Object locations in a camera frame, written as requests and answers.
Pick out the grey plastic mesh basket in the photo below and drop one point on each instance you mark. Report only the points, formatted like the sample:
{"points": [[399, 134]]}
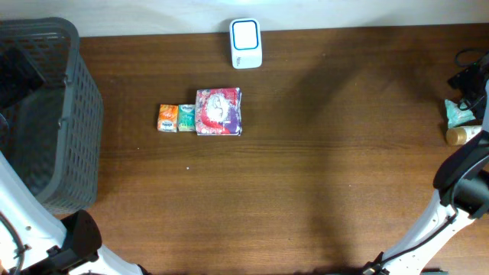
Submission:
{"points": [[51, 137]]}

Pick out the teal tissue pocket pack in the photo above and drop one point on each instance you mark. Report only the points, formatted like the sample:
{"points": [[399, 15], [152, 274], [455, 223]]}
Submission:
{"points": [[186, 118]]}

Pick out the white lotion tube gold cap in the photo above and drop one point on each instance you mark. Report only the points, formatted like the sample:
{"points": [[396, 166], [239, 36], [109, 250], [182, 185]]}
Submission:
{"points": [[462, 134]]}

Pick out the orange snack packet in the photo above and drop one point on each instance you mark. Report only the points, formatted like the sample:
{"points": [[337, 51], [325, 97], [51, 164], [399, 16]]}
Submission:
{"points": [[167, 118]]}

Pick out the teal green snack packet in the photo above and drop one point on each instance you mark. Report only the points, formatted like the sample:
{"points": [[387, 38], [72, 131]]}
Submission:
{"points": [[457, 113]]}

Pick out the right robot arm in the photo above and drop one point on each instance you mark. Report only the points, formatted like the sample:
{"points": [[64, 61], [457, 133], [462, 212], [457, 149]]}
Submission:
{"points": [[461, 188]]}

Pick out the red purple snack packet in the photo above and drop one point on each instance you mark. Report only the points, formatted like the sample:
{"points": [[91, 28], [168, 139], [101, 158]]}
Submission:
{"points": [[218, 112]]}

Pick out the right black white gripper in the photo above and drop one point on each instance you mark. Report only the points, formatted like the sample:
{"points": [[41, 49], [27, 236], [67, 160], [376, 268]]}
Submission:
{"points": [[464, 79]]}

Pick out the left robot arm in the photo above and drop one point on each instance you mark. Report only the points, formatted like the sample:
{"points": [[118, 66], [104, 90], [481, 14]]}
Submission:
{"points": [[35, 242]]}

